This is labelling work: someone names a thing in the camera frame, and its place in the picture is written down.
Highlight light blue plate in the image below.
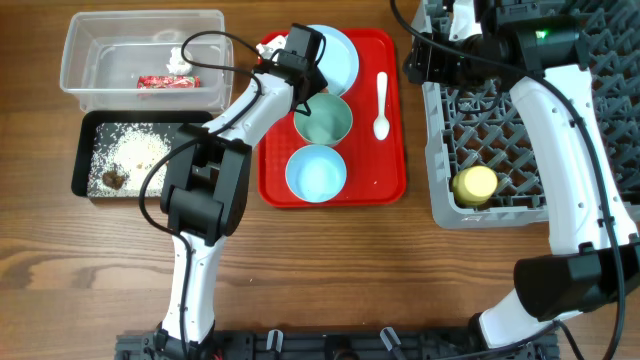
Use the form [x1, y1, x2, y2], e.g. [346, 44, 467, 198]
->
[310, 24, 359, 96]

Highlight green bowl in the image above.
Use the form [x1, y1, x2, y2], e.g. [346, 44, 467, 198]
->
[293, 93, 354, 147]

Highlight white plastic spoon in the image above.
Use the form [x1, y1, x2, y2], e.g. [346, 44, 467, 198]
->
[373, 72, 390, 141]

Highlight light blue bowl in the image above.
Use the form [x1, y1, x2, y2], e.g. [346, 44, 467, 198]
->
[285, 144, 347, 204]

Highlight white tissue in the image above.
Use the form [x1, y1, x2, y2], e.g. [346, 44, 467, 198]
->
[166, 47, 193, 76]

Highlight yellow plastic cup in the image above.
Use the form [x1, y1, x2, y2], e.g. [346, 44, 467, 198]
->
[452, 165, 498, 206]

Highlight red snack wrapper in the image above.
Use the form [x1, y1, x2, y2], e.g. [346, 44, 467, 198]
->
[137, 75, 200, 89]

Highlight brown food scrap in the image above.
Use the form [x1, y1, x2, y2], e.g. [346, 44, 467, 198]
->
[102, 170, 127, 190]

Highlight white rice leftovers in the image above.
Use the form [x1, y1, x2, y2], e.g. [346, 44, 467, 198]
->
[87, 123, 177, 198]

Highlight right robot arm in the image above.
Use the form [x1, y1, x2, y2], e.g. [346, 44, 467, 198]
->
[403, 9, 639, 351]

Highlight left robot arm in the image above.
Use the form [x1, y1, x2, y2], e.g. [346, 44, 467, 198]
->
[152, 50, 327, 359]

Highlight grey dishwasher rack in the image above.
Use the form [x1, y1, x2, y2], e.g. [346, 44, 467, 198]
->
[422, 1, 639, 229]

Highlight red serving tray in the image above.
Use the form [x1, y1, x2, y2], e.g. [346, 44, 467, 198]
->
[254, 28, 406, 208]

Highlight clear plastic bin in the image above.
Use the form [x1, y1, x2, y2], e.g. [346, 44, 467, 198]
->
[59, 9, 233, 113]

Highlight black plastic tray bin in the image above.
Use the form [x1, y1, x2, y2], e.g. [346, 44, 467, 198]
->
[71, 110, 212, 199]

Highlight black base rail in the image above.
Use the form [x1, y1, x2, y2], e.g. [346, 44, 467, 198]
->
[114, 325, 559, 360]

